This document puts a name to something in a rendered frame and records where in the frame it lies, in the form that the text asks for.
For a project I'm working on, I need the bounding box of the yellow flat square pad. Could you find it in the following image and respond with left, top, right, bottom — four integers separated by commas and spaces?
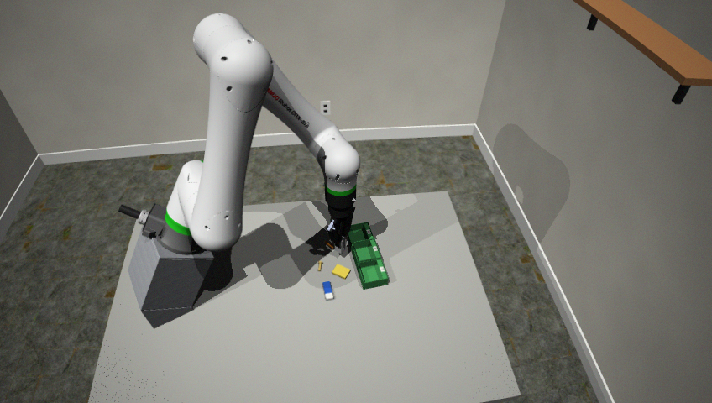
332, 264, 350, 279

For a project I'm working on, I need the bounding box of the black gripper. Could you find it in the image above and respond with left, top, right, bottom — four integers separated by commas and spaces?
325, 205, 355, 254

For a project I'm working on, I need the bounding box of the green rack of bins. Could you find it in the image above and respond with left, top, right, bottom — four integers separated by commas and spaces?
347, 222, 389, 290

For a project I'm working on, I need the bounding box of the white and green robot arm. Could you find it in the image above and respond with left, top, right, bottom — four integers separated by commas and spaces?
118, 13, 360, 255

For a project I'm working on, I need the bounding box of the blue and white eraser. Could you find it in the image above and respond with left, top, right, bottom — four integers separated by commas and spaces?
322, 281, 333, 301

